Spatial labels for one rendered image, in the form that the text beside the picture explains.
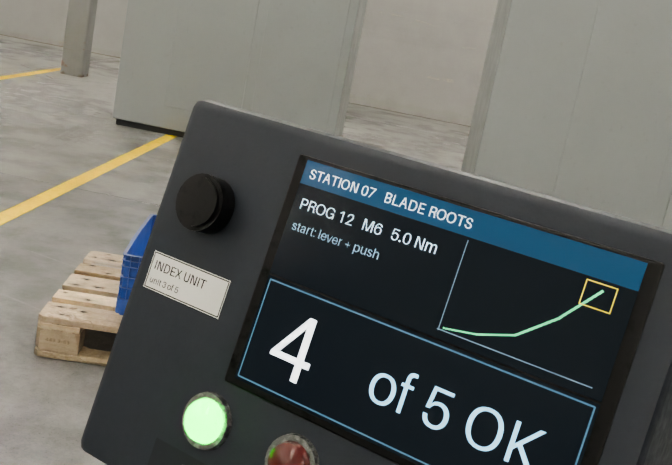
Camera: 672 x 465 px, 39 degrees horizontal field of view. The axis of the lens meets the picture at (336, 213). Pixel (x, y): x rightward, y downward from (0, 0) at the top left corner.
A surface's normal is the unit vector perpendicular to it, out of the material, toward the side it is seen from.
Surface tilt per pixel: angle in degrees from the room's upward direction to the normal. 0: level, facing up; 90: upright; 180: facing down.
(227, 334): 75
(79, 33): 90
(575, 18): 90
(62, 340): 89
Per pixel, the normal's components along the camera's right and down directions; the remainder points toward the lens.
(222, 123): -0.49, -0.17
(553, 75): -0.09, 0.21
